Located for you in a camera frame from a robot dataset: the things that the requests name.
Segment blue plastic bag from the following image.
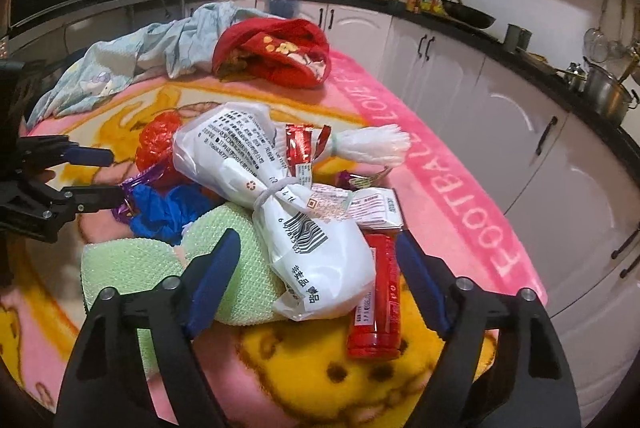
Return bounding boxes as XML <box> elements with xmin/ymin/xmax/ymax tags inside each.
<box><xmin>129</xmin><ymin>184</ymin><xmax>221</xmax><ymax>246</ymax></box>

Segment red plastic bag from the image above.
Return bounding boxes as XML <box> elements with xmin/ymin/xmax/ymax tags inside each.
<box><xmin>134</xmin><ymin>110</ymin><xmax>188</xmax><ymax>189</ymax></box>

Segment red cylindrical snack tube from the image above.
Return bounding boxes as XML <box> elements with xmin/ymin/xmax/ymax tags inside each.
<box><xmin>347</xmin><ymin>233</ymin><xmax>400</xmax><ymax>360</ymax></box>

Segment green foam net sleeve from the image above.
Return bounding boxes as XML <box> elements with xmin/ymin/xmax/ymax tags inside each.
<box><xmin>80</xmin><ymin>203</ymin><xmax>284</xmax><ymax>375</ymax></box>

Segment white pink tissue packet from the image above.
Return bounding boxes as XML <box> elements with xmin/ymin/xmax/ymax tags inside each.
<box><xmin>307</xmin><ymin>184</ymin><xmax>405</xmax><ymax>231</ymax></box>

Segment white printed plastic bag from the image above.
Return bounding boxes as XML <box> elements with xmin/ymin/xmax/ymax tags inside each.
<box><xmin>172</xmin><ymin>102</ymin><xmax>375</xmax><ymax>322</ymax></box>

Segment purple candy wrapper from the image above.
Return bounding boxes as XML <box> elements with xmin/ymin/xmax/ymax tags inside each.
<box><xmin>335</xmin><ymin>167</ymin><xmax>393</xmax><ymax>191</ymax></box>

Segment white foam net bundle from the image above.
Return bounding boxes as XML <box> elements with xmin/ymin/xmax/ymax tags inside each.
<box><xmin>312</xmin><ymin>125</ymin><xmax>411</xmax><ymax>168</ymax></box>

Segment red snack stick wrapper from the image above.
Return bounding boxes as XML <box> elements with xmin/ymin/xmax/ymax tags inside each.
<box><xmin>284</xmin><ymin>125</ymin><xmax>331</xmax><ymax>187</ymax></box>

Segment white lower kitchen cabinets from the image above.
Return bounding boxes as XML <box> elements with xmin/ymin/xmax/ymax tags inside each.
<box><xmin>64</xmin><ymin>0</ymin><xmax>640</xmax><ymax>424</ymax></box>

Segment light blue patterned cloth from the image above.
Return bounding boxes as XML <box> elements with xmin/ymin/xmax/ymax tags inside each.
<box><xmin>26</xmin><ymin>2</ymin><xmax>268</xmax><ymax>130</ymax></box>

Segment pink cartoon fleece blanket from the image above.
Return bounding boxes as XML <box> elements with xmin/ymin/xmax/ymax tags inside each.
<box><xmin>1</xmin><ymin>52</ymin><xmax>542</xmax><ymax>427</ymax></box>

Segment red embroidered cloth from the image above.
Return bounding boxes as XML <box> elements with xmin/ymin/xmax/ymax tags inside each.
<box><xmin>212</xmin><ymin>17</ymin><xmax>332</xmax><ymax>88</ymax></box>

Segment stainless steel stock pot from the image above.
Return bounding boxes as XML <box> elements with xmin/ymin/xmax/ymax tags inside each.
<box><xmin>582</xmin><ymin>57</ymin><xmax>639</xmax><ymax>127</ymax></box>

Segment small metal kettle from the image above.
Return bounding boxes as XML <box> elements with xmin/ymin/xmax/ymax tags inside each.
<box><xmin>564</xmin><ymin>62</ymin><xmax>587</xmax><ymax>94</ymax></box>

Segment metal cup on counter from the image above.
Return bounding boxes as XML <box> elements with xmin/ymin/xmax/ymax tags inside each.
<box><xmin>503</xmin><ymin>24</ymin><xmax>532</xmax><ymax>53</ymax></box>

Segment hanging metal strainer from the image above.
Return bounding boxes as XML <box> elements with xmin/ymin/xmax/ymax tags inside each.
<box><xmin>582</xmin><ymin>0</ymin><xmax>608</xmax><ymax>64</ymax></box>

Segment black frying pan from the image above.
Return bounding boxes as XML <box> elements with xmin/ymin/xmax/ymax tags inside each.
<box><xmin>439</xmin><ymin>0</ymin><xmax>496</xmax><ymax>30</ymax></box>

